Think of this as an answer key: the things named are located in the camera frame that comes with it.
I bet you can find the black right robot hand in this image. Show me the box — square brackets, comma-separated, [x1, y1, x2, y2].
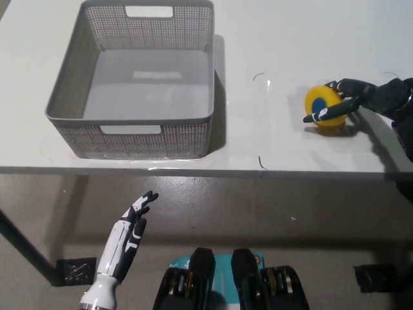
[302, 76, 413, 124]

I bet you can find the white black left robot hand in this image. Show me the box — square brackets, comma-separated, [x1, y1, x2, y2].
[96, 190, 159, 285]

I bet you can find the black teal robot torso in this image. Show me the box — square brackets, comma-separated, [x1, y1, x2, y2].
[152, 247, 310, 310]

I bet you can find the black floor tape patch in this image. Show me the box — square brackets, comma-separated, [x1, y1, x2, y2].
[352, 263, 398, 293]
[55, 256, 97, 287]

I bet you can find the grey perforated plastic basket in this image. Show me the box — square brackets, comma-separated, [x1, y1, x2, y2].
[45, 0, 216, 160]

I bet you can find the dark rounded object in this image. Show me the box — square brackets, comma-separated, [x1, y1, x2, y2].
[394, 179, 413, 205]

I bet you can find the black table leg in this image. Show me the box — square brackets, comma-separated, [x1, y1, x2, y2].
[0, 206, 65, 287]

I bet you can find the yellow duck toy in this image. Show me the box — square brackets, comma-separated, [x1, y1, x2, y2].
[304, 84, 348, 130]

